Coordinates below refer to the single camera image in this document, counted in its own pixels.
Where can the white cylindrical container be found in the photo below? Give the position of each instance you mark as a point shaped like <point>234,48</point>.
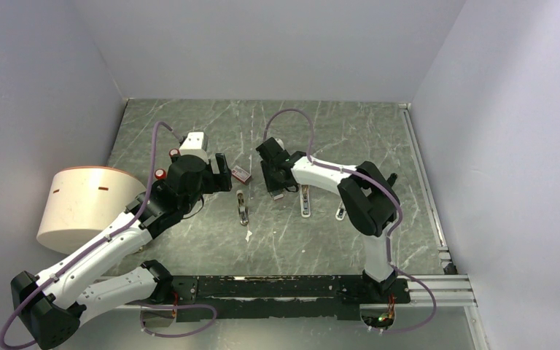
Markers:
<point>81,203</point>

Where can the small black cylinder object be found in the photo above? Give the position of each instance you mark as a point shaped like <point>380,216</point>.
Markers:
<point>392,179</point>

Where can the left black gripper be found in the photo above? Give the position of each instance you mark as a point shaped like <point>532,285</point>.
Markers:
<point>217,181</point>

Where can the red stamp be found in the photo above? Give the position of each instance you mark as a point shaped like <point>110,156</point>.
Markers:
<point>173,154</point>
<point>160,173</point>

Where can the red stamp far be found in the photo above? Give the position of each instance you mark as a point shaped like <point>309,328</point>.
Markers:
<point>173,154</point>

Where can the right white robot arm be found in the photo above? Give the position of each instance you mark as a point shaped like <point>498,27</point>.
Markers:
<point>368,198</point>

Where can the red stamp near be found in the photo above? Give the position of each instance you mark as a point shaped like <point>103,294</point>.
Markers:
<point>160,173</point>

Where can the small beige stapler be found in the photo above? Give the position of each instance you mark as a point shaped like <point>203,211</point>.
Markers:
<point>242,208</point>

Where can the small blue stapler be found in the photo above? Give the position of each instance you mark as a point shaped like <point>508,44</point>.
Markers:
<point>341,212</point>

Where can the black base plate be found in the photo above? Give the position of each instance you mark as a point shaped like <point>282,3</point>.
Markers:
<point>263,309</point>

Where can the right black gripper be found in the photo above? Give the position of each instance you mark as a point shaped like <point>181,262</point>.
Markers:
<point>271,185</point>

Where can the aluminium frame rail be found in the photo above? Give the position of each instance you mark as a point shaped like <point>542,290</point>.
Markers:
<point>446,290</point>

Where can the long white stapler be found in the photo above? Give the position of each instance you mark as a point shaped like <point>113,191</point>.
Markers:
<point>304,201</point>

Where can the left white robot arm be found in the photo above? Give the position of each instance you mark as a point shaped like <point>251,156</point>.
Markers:
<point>55,302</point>

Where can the red staple box sleeve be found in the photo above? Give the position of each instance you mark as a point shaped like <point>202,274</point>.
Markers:
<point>241,175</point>

